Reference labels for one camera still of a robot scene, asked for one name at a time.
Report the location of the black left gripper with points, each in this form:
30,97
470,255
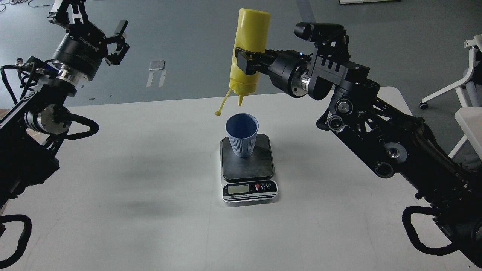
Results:
84,46

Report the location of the yellow squeeze seasoning bottle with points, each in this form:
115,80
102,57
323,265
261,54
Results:
251,35

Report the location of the grey floor tape patch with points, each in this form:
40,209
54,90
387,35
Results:
157,73

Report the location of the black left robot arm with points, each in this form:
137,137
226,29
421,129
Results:
37,125

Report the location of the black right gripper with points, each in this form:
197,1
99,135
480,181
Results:
285,68

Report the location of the blue ribbed plastic cup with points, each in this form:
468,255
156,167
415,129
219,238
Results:
242,131

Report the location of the black digital kitchen scale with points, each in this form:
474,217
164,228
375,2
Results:
251,179

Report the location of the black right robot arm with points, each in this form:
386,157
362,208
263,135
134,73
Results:
387,140

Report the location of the white side table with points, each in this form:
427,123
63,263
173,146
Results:
470,121

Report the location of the white rolling chair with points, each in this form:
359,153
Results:
468,78

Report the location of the tan checkered cloth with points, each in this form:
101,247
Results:
3,112

